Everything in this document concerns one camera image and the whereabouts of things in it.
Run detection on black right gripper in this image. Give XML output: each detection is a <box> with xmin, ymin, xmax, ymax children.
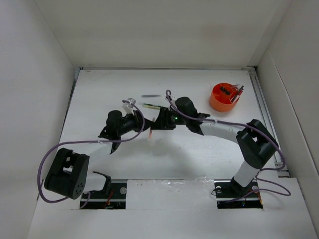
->
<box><xmin>151</xmin><ymin>107</ymin><xmax>189</xmax><ymax>129</ymax></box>

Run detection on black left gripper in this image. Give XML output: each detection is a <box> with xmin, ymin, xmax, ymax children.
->
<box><xmin>117</xmin><ymin>110</ymin><xmax>153</xmax><ymax>136</ymax></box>

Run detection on brown marker pen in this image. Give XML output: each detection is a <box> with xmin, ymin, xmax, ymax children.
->
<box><xmin>148</xmin><ymin>128</ymin><xmax>153</xmax><ymax>140</ymax></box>

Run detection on grey purple pen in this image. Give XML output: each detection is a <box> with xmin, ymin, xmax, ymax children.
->
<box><xmin>141</xmin><ymin>94</ymin><xmax>161</xmax><ymax>98</ymax></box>

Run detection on black handled scissors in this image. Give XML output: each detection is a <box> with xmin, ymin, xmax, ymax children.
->
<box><xmin>220</xmin><ymin>87</ymin><xmax>231</xmax><ymax>95</ymax></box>

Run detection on white marker red cap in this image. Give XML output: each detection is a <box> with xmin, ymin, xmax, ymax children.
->
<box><xmin>231</xmin><ymin>85</ymin><xmax>244</xmax><ymax>103</ymax></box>

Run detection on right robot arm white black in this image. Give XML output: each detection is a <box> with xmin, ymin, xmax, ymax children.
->
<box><xmin>151</xmin><ymin>97</ymin><xmax>279</xmax><ymax>198</ymax></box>

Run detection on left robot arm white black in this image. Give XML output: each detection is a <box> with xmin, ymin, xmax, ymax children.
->
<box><xmin>44</xmin><ymin>110</ymin><xmax>153</xmax><ymax>200</ymax></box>

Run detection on green yellow highlighter pen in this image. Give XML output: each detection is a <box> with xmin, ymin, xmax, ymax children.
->
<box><xmin>139</xmin><ymin>103</ymin><xmax>162</xmax><ymax>110</ymax></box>

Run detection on orange round divided container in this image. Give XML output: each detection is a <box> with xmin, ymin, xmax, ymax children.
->
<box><xmin>209</xmin><ymin>83</ymin><xmax>243</xmax><ymax>113</ymax></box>

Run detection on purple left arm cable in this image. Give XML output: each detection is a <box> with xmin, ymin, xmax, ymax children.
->
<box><xmin>37</xmin><ymin>99</ymin><xmax>146</xmax><ymax>209</ymax></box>

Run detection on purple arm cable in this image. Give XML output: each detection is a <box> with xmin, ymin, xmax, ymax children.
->
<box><xmin>37</xmin><ymin>99</ymin><xmax>146</xmax><ymax>209</ymax></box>
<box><xmin>165</xmin><ymin>89</ymin><xmax>292</xmax><ymax>204</ymax></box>

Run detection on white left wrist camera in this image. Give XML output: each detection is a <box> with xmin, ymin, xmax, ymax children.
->
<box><xmin>122</xmin><ymin>98</ymin><xmax>136</xmax><ymax>114</ymax></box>

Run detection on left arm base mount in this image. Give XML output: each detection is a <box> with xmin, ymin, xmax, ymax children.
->
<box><xmin>79</xmin><ymin>171</ymin><xmax>128</xmax><ymax>210</ymax></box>

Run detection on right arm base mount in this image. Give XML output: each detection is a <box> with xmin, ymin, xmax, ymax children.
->
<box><xmin>211</xmin><ymin>180</ymin><xmax>263</xmax><ymax>209</ymax></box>

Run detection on aluminium rail right side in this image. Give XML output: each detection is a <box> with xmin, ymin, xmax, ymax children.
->
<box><xmin>246</xmin><ymin>67</ymin><xmax>290</xmax><ymax>178</ymax></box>

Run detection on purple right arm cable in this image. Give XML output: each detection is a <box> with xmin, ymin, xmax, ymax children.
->
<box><xmin>165</xmin><ymin>89</ymin><xmax>292</xmax><ymax>204</ymax></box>

